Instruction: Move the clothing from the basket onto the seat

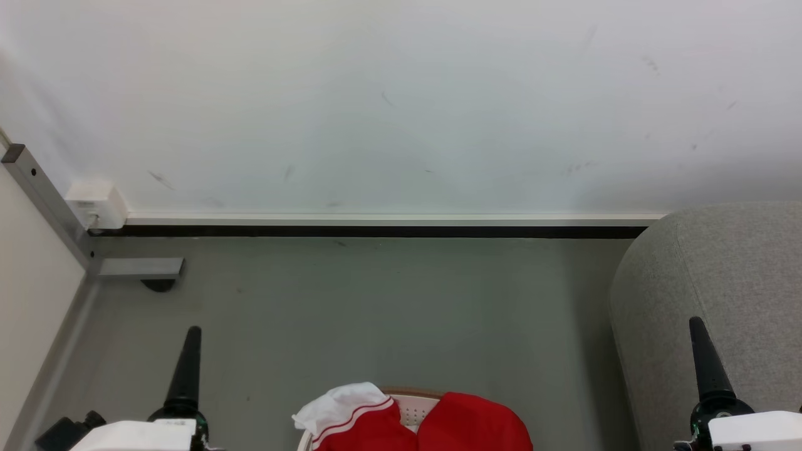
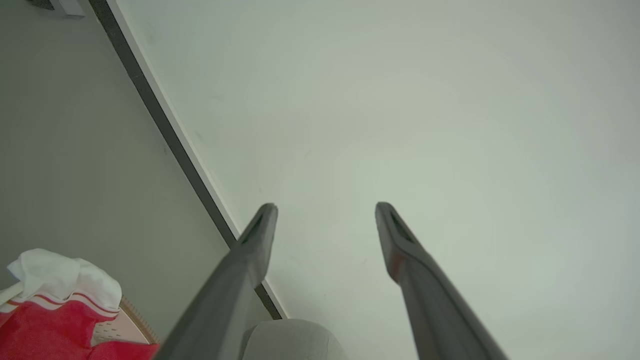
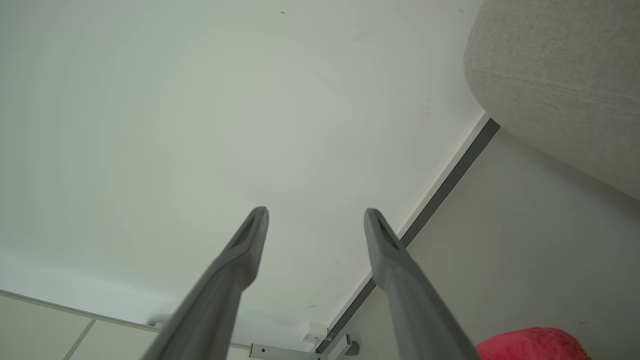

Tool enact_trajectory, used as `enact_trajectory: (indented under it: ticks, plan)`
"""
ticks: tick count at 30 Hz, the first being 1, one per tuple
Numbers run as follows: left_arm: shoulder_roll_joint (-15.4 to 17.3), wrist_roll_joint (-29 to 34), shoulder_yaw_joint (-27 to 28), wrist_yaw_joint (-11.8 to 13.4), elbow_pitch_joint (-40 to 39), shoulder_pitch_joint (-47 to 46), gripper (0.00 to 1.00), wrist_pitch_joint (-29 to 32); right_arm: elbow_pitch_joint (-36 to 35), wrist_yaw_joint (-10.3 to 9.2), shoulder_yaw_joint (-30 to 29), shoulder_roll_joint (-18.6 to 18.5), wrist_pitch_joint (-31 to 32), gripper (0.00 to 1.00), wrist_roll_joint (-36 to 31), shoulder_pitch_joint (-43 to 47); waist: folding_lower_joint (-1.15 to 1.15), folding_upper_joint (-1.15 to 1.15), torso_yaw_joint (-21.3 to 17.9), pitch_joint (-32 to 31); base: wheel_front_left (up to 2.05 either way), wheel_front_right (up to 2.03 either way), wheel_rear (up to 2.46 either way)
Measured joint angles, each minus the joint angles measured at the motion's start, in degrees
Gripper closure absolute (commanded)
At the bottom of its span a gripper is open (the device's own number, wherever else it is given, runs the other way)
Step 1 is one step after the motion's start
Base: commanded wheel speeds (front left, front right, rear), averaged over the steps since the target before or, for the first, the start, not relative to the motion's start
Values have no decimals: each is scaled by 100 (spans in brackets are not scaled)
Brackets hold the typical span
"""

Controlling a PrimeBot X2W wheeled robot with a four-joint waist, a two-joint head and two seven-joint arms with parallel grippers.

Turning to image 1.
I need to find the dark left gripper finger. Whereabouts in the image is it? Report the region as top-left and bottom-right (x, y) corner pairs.
(164, 326), (203, 412)

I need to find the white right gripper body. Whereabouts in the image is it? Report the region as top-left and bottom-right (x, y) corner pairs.
(675, 400), (802, 451)

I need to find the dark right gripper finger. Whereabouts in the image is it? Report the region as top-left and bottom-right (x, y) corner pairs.
(689, 317), (741, 408)

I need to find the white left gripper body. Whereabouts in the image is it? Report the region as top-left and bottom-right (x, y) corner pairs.
(72, 407), (209, 451)

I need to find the red garment with white stripes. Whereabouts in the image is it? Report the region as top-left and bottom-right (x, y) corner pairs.
(291, 382), (419, 451)

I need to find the plain red garment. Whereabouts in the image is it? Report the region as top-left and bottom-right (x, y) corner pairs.
(417, 392), (534, 451)

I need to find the grey fabric sofa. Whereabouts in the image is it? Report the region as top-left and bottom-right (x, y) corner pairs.
(609, 202), (802, 451)

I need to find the grey aluminium foot bar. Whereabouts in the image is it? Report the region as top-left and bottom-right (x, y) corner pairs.
(97, 257), (185, 281)

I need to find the white perforated laundry basket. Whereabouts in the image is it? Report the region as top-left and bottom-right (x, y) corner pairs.
(297, 387), (453, 451)

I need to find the white and black baseboard strip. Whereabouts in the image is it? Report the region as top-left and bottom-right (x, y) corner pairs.
(90, 212), (666, 239)

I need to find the white wall socket box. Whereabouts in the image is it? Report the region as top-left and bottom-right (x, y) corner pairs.
(65, 182), (128, 231)

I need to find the grey aluminium frame post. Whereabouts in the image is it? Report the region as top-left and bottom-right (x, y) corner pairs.
(1, 143), (102, 277)

